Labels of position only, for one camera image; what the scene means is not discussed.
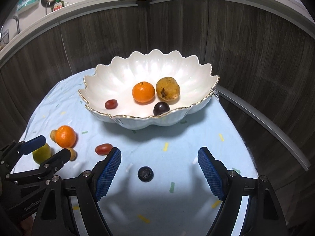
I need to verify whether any green apple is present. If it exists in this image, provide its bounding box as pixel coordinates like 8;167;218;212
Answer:
32;143;52;165

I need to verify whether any dark blueberry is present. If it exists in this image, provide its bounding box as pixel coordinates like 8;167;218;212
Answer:
137;166;154;183

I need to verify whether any left hand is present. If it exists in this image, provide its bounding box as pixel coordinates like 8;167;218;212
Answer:
20;216;34;236

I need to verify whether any dark purple plum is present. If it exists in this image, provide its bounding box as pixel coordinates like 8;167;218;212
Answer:
153;101;170;116

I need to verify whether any green dish soap bottle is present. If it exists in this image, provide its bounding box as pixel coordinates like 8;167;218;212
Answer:
51;0;65;12

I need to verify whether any white scalloped ceramic bowl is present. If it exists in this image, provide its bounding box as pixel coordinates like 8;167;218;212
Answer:
78;49;220;130

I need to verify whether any orange tangerine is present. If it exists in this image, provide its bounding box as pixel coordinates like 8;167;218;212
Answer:
132;82;155;103
55;125;77;148

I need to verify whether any wire sink caddy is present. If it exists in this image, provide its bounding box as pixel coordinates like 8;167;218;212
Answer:
1;29;10;49

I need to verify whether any light blue patterned cloth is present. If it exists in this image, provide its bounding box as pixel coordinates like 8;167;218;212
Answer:
19;69;258;235

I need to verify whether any yellow mango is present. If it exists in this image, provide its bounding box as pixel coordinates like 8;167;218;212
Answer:
155;77;181;101

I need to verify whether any chrome kitchen faucet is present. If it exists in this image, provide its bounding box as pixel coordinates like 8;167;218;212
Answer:
12;15;20;34

